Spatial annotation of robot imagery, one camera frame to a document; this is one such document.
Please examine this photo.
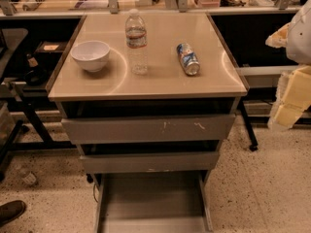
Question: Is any middle grey drawer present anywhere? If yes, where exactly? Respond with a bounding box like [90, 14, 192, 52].
[80, 151, 220, 174]

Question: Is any top grey drawer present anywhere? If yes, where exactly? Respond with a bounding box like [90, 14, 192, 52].
[61, 115, 235, 145]

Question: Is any grey drawer cabinet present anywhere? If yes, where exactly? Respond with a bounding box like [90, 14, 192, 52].
[48, 12, 247, 233]

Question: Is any white ceramic bowl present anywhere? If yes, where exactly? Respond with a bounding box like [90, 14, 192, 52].
[71, 41, 111, 72]

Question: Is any small bottle on floor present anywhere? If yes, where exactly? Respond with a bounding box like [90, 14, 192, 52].
[19, 168, 38, 185]

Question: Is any clear plastic water bottle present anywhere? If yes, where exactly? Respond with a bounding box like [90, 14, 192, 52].
[125, 9, 148, 75]

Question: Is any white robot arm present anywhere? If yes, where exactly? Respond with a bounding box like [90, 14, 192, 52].
[265, 0, 311, 131]

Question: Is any brown shoe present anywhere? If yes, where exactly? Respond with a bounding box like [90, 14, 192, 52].
[0, 200, 26, 225]

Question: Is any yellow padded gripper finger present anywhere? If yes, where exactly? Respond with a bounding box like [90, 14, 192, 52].
[268, 65, 311, 130]
[265, 23, 290, 49]

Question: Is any bottom open grey drawer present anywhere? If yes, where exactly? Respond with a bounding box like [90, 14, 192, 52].
[93, 171, 213, 233]

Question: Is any blue soda can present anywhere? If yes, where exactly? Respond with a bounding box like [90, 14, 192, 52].
[176, 43, 200, 76]

